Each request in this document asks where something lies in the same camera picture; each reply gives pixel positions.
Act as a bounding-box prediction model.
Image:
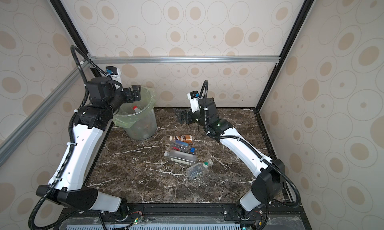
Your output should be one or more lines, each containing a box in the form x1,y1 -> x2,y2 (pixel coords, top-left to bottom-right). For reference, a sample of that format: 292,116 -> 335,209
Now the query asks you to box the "clear square bottle white cap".
164,150 -> 198,166

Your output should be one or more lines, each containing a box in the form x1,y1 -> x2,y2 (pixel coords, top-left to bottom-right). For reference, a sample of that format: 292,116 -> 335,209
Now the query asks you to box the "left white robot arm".
28,46 -> 141,230

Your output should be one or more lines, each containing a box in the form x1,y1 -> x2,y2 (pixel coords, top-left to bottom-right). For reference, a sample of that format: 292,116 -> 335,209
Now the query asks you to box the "brown Nescafe bottle near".
169,135 -> 194,144

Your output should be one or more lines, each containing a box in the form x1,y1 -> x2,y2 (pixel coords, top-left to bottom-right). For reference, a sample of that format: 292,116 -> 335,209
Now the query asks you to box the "white red-capped milk bottle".
133,106 -> 142,113

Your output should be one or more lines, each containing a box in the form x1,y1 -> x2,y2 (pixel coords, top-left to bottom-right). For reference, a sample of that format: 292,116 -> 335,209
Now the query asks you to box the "diagonal aluminium rail left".
1,68 -> 80,165

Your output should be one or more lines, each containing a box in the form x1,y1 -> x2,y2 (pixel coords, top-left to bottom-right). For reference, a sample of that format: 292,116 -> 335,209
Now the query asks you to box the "green-lined mesh waste bin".
113,87 -> 157,141

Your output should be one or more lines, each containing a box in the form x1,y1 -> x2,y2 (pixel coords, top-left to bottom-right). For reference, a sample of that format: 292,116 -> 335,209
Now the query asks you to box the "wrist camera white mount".
106,66 -> 122,84
187,91 -> 200,113

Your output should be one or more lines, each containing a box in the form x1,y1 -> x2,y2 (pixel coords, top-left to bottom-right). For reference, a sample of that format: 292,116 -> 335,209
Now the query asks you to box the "horizontal aluminium rail back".
92,56 -> 280,64

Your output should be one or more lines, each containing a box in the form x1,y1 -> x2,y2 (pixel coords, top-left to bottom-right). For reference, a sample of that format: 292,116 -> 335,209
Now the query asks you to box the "clear crushed bottle blue cap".
170,140 -> 195,154

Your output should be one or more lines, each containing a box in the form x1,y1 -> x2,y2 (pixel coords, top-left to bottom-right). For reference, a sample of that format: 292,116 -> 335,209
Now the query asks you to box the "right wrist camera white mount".
187,91 -> 200,113

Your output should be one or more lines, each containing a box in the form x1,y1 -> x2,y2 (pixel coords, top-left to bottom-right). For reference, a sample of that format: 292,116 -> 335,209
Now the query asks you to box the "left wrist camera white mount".
106,66 -> 122,84

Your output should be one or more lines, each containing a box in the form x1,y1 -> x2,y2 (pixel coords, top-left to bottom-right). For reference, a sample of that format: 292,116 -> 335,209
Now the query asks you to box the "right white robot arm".
177,80 -> 301,214

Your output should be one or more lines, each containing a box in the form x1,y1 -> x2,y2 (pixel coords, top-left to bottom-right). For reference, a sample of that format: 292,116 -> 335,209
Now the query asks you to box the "clear small bottle green-white cap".
186,159 -> 213,180

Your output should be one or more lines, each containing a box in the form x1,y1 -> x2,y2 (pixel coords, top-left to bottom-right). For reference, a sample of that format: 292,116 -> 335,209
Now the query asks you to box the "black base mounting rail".
56,203 -> 311,230

